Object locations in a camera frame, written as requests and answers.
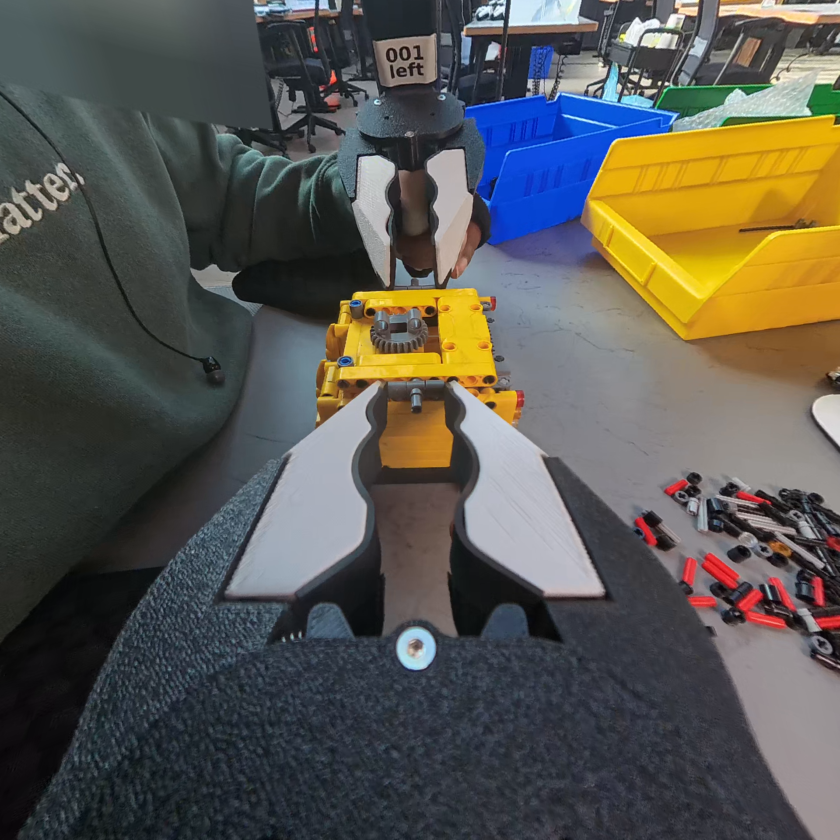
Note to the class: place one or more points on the yellow black lego truck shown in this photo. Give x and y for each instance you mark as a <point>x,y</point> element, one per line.
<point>420,439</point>

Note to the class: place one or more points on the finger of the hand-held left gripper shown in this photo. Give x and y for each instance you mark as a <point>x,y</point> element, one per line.
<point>453,197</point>
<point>371,197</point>

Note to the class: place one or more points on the white board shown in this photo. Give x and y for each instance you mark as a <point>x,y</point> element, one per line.
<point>828,420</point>

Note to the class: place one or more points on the person's green hoodie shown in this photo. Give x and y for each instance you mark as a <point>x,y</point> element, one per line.
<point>85,361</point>

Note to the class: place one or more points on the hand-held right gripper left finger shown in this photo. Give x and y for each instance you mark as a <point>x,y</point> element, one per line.
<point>308,525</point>

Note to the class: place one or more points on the yellow plastic bin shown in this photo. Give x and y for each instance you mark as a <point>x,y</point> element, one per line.
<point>722,295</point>

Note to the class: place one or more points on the wooden top desk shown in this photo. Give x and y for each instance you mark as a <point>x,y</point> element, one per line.
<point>525,26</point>

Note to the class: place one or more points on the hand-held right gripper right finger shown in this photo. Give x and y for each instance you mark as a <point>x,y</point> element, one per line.
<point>518,525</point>

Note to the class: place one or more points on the black utility cart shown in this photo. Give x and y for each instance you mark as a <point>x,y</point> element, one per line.
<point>646,56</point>

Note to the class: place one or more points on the blue plastic bin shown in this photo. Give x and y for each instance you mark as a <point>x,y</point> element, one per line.
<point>525,197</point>

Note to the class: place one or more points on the pile of small lego parts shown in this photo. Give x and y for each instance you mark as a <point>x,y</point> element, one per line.
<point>754,558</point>

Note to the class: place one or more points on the clear bubble wrap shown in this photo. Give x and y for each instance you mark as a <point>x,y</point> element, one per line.
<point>754,105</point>

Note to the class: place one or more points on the green plastic bin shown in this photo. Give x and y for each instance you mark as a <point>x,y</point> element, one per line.
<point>689,98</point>

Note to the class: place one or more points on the black office chair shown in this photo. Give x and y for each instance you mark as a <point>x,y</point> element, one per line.
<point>295,65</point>

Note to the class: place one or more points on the person's left hand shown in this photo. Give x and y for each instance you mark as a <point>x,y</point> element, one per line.
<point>417,256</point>

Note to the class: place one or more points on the long wooden desk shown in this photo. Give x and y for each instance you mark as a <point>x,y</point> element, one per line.
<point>754,12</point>

